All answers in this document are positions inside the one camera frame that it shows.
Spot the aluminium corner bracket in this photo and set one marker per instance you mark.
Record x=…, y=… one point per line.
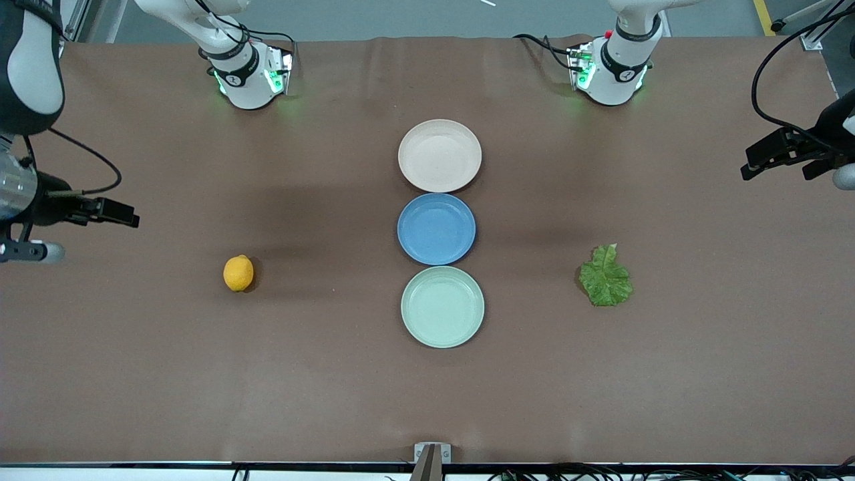
x=812, y=40

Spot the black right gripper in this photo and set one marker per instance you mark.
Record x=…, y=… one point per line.
x=52, y=200

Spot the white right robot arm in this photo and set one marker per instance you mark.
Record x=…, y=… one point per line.
x=244, y=73

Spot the grey metal camera bracket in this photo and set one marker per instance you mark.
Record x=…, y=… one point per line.
x=431, y=457

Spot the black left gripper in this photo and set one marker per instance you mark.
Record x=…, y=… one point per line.
x=830, y=125

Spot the pale green plate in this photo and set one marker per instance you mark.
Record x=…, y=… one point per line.
x=442, y=307

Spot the aluminium frame profile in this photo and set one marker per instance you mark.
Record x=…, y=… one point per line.
x=75, y=20

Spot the cream white plate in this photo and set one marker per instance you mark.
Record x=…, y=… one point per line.
x=439, y=155

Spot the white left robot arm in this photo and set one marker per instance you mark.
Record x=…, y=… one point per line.
x=618, y=67

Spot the blue plate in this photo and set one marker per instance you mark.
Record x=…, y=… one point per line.
x=436, y=229

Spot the green lettuce leaf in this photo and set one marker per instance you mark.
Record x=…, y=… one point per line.
x=606, y=279

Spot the yellow lemon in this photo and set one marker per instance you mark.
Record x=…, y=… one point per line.
x=238, y=273

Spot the black table edge rail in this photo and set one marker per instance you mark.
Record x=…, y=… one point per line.
x=200, y=463

